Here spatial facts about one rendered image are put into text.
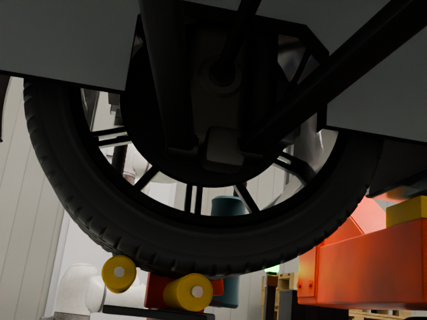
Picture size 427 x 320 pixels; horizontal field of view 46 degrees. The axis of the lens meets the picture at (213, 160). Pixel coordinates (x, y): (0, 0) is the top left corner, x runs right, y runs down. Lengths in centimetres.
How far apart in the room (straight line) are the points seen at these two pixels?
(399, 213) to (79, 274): 150
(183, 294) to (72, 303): 148
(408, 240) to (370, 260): 16
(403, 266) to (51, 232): 465
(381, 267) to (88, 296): 142
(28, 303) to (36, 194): 108
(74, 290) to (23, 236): 323
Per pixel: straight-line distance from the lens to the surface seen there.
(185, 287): 80
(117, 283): 86
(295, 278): 485
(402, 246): 109
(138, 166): 205
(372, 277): 120
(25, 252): 544
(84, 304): 226
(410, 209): 110
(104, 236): 81
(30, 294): 541
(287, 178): 120
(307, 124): 112
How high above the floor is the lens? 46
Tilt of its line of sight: 17 degrees up
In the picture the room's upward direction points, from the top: 6 degrees clockwise
